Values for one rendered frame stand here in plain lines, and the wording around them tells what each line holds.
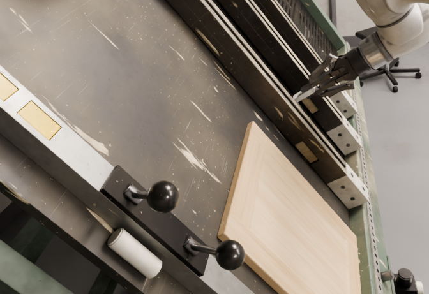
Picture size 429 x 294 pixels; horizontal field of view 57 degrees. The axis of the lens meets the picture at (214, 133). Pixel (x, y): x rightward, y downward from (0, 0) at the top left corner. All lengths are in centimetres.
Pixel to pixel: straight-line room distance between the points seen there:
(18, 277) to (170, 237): 20
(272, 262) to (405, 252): 163
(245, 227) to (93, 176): 35
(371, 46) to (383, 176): 177
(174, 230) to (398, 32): 76
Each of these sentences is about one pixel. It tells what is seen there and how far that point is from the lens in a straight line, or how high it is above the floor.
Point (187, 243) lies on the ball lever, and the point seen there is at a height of 141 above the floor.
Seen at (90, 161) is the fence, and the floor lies 156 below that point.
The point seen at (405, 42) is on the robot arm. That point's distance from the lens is 113.
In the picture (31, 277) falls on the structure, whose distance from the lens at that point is 58.
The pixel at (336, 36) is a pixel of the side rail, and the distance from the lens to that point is 238.
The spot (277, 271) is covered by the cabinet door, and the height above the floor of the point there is 118.
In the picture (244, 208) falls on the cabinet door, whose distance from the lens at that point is 81.
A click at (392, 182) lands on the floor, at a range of 279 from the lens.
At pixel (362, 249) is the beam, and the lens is 123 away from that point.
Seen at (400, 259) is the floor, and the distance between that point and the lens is 238.
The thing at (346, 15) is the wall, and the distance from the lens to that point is 456.
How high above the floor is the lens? 185
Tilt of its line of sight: 32 degrees down
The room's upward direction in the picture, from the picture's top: 14 degrees counter-clockwise
